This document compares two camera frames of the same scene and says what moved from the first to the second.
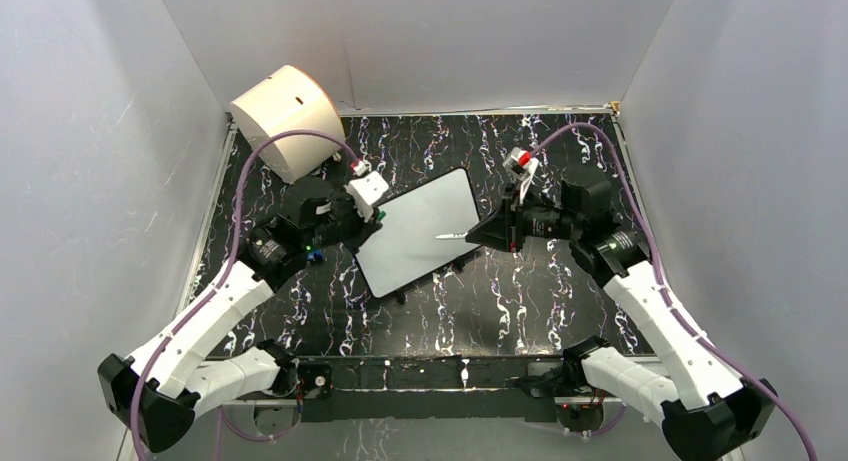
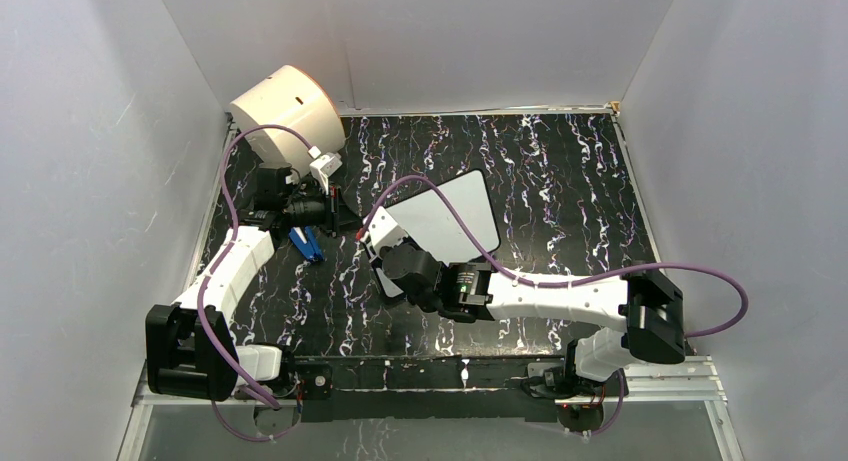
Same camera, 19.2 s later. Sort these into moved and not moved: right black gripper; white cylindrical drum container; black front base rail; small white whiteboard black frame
Moved: small white whiteboard black frame; right black gripper
Not moved: white cylindrical drum container; black front base rail
